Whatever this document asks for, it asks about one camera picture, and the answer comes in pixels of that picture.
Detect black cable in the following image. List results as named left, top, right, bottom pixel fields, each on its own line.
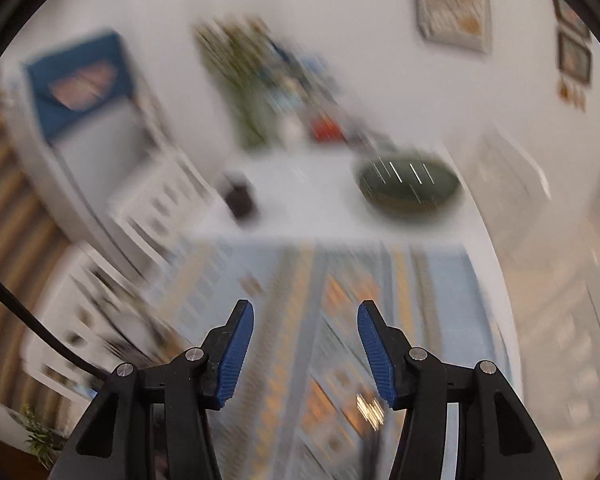
left=0, top=262, right=106, bottom=386

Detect blue cloth cover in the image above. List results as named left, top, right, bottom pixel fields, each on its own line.
left=22, top=31, right=138, bottom=141

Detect dark brown cup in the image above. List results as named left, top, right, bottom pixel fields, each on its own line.
left=222, top=170, right=261, bottom=221

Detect dark green bowl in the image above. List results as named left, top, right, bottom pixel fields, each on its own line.
left=356, top=149, right=463, bottom=218

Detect floral wall painting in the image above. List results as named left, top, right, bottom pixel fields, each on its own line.
left=411, top=0, right=493, bottom=53

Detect green potted plant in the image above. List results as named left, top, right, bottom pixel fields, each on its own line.
left=17, top=405, right=68, bottom=468

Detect hanging wall ornaments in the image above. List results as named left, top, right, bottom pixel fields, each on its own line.
left=557, top=77, right=588, bottom=113

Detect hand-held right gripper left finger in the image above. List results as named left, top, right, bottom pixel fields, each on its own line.
left=47, top=299, right=256, bottom=480

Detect white ceramic vase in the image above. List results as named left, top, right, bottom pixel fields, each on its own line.
left=277, top=112, right=306, bottom=150

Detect red lidded teacup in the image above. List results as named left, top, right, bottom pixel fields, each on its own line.
left=310, top=115, right=343, bottom=143

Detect patterned blue table mat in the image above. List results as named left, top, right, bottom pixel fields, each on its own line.
left=145, top=240, right=511, bottom=480

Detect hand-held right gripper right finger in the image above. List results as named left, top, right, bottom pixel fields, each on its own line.
left=356, top=300, right=563, bottom=480

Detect glass vase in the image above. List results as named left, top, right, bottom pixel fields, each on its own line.
left=230, top=90, right=276, bottom=150

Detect silver refrigerator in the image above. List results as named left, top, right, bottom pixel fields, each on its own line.
left=0, top=30, right=181, bottom=271

